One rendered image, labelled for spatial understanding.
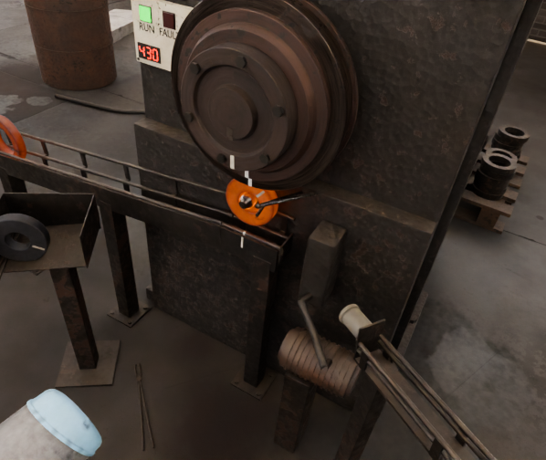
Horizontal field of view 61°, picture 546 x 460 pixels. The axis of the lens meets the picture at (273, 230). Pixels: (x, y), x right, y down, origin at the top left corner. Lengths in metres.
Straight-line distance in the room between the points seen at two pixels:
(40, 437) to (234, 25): 0.82
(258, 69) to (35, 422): 0.72
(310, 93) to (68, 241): 0.89
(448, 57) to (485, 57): 0.07
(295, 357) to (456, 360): 0.99
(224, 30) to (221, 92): 0.13
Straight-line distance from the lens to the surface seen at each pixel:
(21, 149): 2.00
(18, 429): 0.74
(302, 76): 1.00
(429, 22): 1.09
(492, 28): 1.07
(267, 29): 1.03
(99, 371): 1.93
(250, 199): 1.25
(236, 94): 1.02
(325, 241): 1.21
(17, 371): 2.03
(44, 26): 3.98
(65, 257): 1.48
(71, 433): 0.74
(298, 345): 1.31
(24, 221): 1.42
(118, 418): 1.82
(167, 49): 1.41
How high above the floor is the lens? 1.57
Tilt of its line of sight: 39 degrees down
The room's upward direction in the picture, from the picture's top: 6 degrees clockwise
